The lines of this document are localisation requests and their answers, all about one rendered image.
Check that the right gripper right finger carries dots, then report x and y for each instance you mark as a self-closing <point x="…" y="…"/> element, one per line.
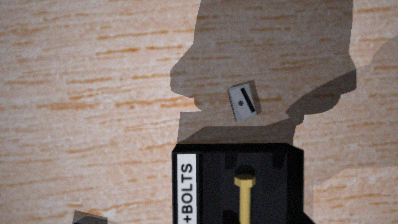
<point x="297" y="216"/>

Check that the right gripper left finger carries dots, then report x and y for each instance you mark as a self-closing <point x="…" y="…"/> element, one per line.
<point x="229" y="217"/>

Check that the tan bolt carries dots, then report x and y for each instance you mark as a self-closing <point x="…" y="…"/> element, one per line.
<point x="245" y="182"/>

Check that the black three-compartment bin rack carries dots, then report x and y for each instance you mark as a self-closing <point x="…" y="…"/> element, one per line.
<point x="203" y="181"/>

